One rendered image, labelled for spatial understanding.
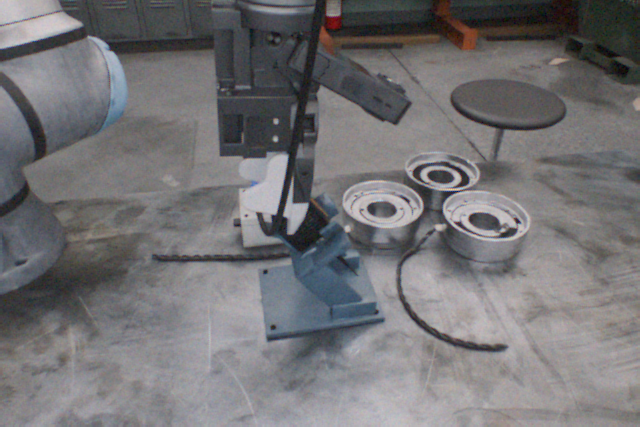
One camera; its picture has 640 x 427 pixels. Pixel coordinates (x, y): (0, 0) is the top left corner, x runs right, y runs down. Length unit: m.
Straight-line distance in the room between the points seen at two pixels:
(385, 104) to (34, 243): 0.44
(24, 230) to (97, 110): 0.16
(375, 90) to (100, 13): 3.61
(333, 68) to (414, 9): 4.25
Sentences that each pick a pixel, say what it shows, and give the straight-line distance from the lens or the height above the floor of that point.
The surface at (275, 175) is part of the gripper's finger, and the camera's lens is 0.43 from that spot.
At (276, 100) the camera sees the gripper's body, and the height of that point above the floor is 1.06.
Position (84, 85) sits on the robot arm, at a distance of 0.66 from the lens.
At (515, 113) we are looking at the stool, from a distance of 1.50.
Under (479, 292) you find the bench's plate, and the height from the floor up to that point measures 0.80.
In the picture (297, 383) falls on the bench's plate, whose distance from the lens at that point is 0.50.
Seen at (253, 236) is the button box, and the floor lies 0.82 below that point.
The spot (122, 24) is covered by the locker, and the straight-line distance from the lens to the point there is 3.94.
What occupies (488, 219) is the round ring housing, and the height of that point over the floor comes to 0.82.
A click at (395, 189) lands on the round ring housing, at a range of 0.69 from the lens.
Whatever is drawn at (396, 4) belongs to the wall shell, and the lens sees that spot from 4.57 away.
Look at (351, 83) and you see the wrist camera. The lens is 0.40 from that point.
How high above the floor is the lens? 1.21
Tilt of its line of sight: 34 degrees down
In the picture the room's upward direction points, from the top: straight up
